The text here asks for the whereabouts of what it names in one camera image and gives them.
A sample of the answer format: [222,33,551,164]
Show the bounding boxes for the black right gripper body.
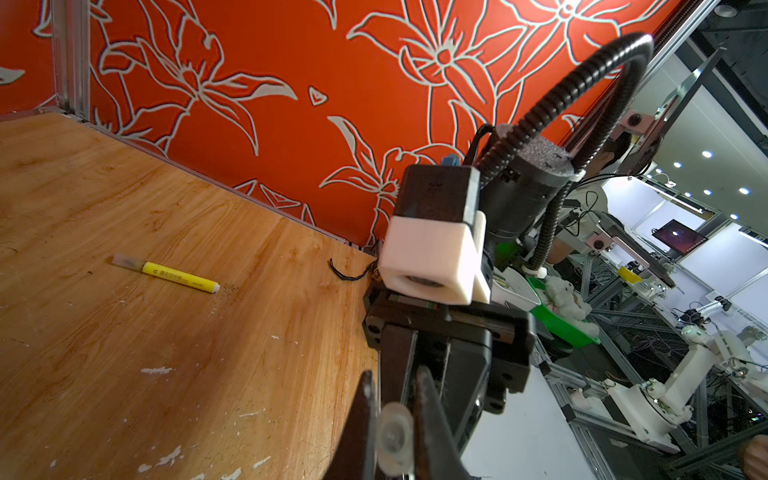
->
[362,282,536,451]

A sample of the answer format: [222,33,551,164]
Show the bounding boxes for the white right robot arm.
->
[364,32,654,449]

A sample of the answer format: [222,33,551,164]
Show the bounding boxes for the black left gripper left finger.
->
[323,370,378,480]

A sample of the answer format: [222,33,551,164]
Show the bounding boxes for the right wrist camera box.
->
[378,164,491,306]

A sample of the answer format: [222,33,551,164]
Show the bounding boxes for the yellow pen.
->
[111,254,220,294]

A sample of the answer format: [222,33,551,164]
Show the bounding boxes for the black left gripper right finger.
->
[413,366,472,480]

